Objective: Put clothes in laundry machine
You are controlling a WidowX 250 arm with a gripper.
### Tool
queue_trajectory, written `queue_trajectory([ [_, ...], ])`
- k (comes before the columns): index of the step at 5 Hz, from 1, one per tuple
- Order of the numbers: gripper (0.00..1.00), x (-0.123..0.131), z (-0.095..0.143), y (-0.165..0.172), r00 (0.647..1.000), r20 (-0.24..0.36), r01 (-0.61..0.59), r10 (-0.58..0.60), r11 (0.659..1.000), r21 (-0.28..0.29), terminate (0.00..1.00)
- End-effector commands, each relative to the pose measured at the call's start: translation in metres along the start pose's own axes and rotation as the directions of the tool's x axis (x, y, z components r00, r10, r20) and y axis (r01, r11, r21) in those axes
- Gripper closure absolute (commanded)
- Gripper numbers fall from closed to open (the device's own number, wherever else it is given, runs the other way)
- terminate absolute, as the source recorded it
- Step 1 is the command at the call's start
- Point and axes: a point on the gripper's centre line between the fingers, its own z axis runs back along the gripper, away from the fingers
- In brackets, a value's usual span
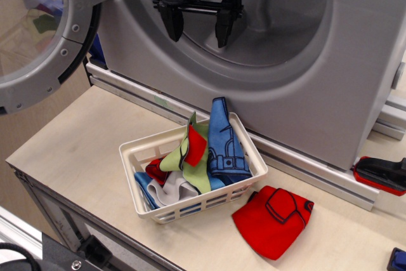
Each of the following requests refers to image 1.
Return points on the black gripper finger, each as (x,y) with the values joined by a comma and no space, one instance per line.
(226,15)
(172,18)

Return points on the green and red cloth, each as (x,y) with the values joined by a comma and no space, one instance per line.
(189,158)

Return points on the grey toy washing machine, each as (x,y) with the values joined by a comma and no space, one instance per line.
(312,75)

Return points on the round grey machine door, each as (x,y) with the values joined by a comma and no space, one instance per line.
(42,44)

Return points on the white plastic laundry basket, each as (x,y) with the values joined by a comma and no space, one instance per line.
(137,154)

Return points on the blue clamp behind door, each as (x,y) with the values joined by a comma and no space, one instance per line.
(96,51)

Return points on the blue jeans cloth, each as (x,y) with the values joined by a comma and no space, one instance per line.
(226,160)

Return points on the light blue cloth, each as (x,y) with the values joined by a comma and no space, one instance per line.
(143,181)

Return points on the grey cloth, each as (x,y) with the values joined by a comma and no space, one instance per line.
(174,190)

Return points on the red cloth on table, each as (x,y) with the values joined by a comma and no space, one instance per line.
(272,220)

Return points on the red and black clamp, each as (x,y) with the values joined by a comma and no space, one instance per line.
(384,175)

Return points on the blue black clamp corner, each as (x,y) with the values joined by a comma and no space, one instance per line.
(397,261)

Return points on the aluminium rail base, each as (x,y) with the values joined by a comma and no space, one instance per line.
(386,136)

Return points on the aluminium table frame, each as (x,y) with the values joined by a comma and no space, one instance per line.
(74,226)

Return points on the black bracket with bolt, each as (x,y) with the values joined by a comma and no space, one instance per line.
(91,255)

